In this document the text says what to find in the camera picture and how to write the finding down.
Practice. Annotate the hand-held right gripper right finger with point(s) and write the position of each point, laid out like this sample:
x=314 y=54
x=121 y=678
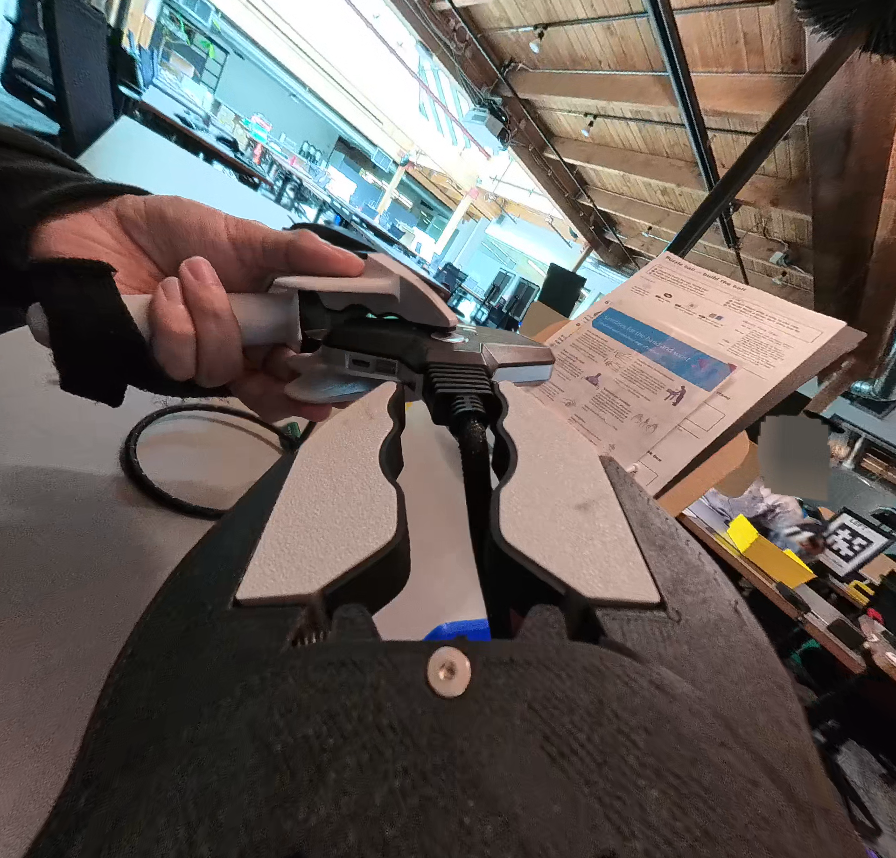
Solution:
x=567 y=515

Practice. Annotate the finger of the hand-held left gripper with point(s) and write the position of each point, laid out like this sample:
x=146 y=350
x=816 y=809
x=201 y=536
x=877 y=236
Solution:
x=329 y=385
x=406 y=291

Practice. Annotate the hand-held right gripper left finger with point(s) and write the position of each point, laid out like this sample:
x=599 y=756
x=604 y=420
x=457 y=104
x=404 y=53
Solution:
x=336 y=508

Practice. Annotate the grey desk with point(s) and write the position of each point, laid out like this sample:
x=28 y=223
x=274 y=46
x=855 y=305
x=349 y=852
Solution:
x=70 y=557

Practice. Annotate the person's left hand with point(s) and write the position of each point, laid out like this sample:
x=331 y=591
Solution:
x=175 y=242

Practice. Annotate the tan board panel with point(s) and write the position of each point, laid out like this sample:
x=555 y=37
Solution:
x=540 y=320

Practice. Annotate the black monitor screen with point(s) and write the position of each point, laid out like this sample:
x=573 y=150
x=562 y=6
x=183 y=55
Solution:
x=562 y=289

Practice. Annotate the large blue plastic bin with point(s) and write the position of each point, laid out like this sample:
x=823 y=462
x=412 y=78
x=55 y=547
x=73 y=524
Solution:
x=455 y=630

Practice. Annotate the long grey table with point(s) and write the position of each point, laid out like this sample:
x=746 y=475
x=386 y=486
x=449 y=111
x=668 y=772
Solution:
x=161 y=172

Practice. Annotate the white ceiling projector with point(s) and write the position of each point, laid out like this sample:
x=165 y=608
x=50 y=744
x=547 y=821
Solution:
x=484 y=123

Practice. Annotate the yellow plastic bin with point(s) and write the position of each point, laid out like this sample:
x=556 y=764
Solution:
x=770 y=553

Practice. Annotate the wooden sign board with papers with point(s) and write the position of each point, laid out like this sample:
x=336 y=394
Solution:
x=700 y=354

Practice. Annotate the cluttered wooden table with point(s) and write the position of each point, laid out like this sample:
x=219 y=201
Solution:
x=805 y=613

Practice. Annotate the small marker sign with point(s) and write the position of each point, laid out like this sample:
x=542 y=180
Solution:
x=855 y=543

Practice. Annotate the black mesh office chair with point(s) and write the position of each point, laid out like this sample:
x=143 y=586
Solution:
x=80 y=67

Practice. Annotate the black pole stand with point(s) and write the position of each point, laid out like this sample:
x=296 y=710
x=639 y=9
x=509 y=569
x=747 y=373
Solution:
x=756 y=151

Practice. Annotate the wooden support post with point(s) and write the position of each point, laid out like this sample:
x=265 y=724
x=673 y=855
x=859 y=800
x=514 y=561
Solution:
x=847 y=207

